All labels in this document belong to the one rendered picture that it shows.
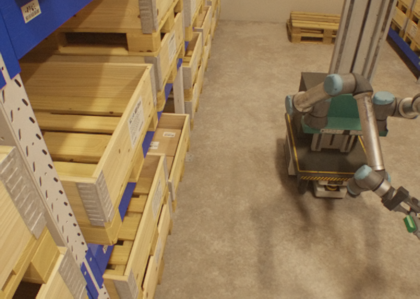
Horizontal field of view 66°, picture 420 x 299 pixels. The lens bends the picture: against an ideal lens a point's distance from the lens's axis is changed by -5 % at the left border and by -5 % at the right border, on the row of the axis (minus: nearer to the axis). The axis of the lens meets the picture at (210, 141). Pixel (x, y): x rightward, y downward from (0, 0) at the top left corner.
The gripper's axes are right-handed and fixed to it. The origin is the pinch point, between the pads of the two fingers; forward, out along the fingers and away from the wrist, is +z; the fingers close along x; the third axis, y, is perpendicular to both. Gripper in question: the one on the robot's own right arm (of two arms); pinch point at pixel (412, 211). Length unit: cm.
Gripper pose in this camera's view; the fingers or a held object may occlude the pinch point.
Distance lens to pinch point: 197.2
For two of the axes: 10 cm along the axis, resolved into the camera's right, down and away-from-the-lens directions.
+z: 7.5, 6.2, -2.3
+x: -3.8, 6.9, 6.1
